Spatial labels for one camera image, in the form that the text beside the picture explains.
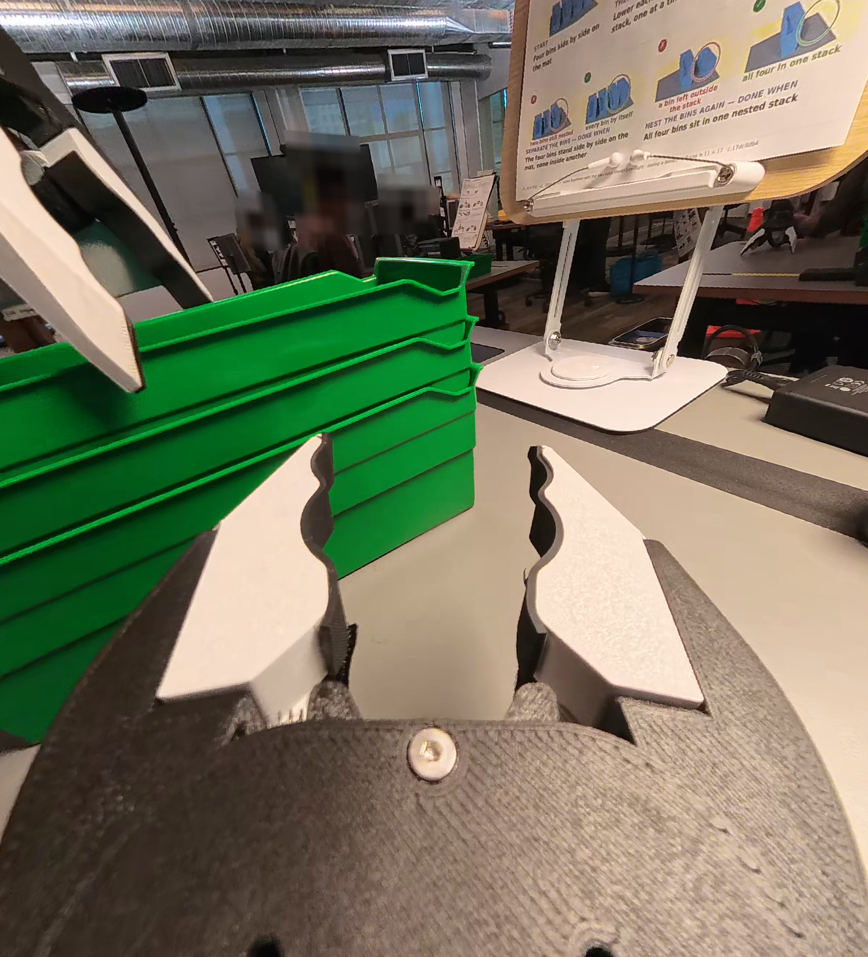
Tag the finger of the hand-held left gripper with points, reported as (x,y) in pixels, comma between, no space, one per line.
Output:
(127,217)
(30,247)

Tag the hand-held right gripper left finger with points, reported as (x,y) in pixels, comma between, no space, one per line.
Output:
(254,598)

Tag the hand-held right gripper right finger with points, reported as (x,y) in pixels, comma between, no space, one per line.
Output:
(606,598)

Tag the green plastic bin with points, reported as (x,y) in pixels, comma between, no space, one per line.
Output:
(254,359)
(179,448)
(404,508)
(67,576)

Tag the black pole with disc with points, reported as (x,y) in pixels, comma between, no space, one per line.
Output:
(108,97)

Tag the ceiling air vent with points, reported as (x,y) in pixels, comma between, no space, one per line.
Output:
(140,73)
(407,64)

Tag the white and wood document stand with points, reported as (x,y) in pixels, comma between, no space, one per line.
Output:
(628,396)

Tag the dark smartphone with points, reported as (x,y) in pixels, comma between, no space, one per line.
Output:
(643,334)

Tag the black box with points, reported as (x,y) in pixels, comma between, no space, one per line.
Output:
(837,415)

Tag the background instruction sign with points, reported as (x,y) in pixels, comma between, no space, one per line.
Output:
(475,213)

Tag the grey background table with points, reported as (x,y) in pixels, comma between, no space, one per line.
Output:
(778,273)

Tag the printed instruction sheet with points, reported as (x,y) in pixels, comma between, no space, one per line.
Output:
(703,75)

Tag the silver ceiling duct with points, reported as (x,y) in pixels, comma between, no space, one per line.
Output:
(292,71)
(254,22)

